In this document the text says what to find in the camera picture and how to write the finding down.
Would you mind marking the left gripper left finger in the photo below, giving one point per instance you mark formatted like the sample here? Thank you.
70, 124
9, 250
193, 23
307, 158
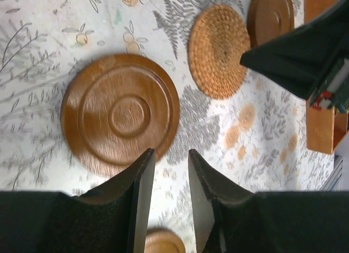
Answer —
112, 217

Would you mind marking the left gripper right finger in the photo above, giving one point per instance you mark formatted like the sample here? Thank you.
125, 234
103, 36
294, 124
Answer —
229, 218

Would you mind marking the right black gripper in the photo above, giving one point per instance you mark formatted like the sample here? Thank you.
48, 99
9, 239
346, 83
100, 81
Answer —
311, 61

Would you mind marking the dark wooden coaster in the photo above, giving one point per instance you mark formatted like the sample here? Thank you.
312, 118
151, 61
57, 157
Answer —
269, 19
160, 240
115, 109

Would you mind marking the right woven rattan coaster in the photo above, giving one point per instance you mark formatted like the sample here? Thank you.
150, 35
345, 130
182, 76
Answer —
218, 39

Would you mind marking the orange compartment organizer tray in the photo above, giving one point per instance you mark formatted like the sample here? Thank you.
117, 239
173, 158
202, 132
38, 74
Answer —
325, 129

